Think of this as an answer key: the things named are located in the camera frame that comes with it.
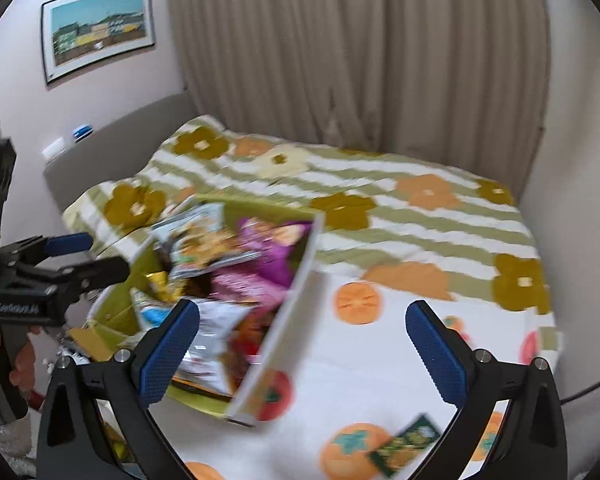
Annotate printed flower fruit blanket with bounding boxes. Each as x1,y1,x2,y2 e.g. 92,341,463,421
62,115,564,480

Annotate grey lilac snack packet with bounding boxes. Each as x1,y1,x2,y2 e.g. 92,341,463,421
172,299,262,392

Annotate beige curtain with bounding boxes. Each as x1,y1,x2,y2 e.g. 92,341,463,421
165,0,553,197

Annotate grey bed headboard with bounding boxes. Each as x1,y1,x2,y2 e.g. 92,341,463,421
42,89,202,217

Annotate dark green snack packet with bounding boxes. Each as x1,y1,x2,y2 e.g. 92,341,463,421
369,412,443,478

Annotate white wall socket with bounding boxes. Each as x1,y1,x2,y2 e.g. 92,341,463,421
41,136,69,162

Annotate black cable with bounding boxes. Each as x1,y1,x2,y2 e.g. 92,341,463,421
560,367,600,404

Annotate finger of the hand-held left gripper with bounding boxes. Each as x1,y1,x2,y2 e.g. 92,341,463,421
34,256,131,302
10,232,94,267

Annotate green white cardboard box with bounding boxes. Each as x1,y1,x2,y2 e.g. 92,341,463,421
67,195,327,428

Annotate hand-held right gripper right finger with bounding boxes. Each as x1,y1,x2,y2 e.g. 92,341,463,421
405,300,568,480

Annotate gold snack packet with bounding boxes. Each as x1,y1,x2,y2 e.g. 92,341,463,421
146,270,182,302

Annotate person's left hand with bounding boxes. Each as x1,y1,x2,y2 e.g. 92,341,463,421
0,330,37,402

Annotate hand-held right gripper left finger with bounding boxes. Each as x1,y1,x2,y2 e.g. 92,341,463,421
36,299,201,480

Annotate purple snack packet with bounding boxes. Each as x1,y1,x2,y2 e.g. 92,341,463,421
235,216,314,291

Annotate white blue snack packet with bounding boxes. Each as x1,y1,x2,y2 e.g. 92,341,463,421
130,287,181,332

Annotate framed wall picture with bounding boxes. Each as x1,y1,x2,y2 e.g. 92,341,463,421
40,0,157,86

